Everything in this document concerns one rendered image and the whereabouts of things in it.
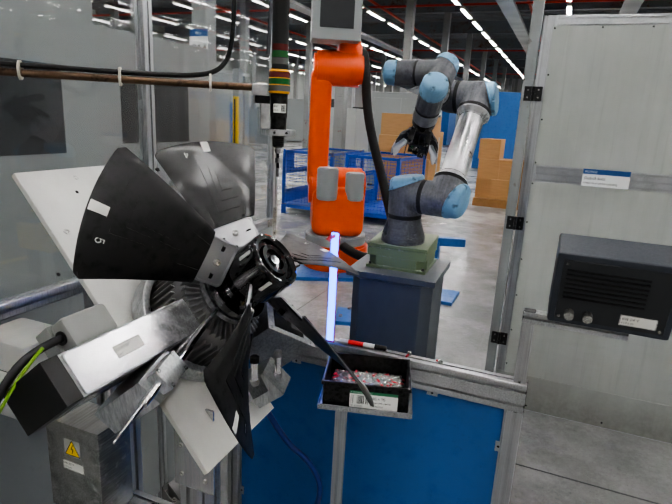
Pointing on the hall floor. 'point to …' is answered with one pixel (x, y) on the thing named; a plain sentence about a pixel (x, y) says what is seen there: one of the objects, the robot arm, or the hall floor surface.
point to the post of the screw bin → (338, 457)
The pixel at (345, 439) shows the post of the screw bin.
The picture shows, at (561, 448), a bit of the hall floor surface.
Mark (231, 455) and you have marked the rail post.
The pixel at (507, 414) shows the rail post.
